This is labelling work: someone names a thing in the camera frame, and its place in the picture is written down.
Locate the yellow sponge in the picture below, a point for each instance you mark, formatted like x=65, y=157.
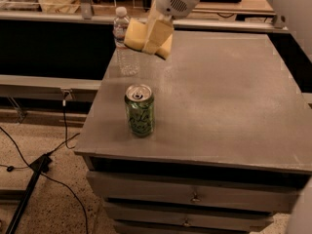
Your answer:
x=135, y=39

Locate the grey drawer cabinet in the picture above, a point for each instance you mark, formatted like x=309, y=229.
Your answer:
x=231, y=145

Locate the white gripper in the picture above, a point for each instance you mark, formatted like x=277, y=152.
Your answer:
x=171, y=1

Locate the black floor stand bar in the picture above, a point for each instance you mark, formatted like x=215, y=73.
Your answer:
x=39, y=166

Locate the clear plastic water bottle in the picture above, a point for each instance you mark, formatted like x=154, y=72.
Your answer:
x=127, y=60

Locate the grey metal shelf rail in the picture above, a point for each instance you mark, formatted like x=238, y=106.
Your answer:
x=14, y=86

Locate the green soda can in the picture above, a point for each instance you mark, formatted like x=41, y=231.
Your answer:
x=139, y=101

